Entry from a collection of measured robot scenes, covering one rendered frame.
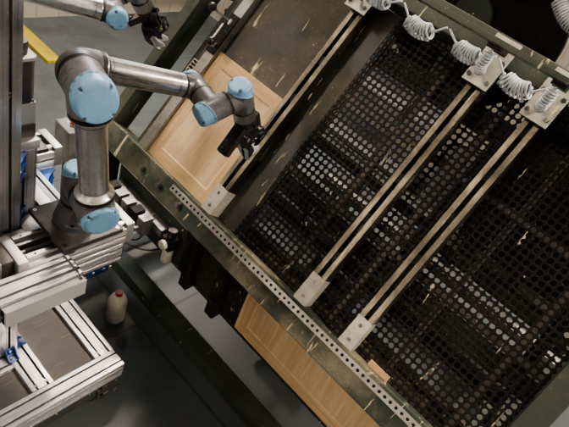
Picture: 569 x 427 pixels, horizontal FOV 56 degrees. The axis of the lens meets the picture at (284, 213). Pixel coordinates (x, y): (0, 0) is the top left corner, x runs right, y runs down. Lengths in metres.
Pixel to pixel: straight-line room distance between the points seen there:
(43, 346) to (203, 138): 1.14
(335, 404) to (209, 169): 1.17
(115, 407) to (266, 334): 0.76
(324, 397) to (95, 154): 1.52
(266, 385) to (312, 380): 0.46
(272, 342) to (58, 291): 1.12
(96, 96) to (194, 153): 1.06
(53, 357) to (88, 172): 1.19
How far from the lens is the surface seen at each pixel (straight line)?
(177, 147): 2.47
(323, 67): 2.21
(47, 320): 2.70
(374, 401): 2.01
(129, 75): 1.61
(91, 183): 1.61
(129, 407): 2.72
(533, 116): 1.96
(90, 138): 1.51
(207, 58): 2.51
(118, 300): 2.84
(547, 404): 1.95
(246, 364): 2.96
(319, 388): 2.52
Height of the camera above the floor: 2.36
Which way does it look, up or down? 37 degrees down
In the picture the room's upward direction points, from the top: 23 degrees clockwise
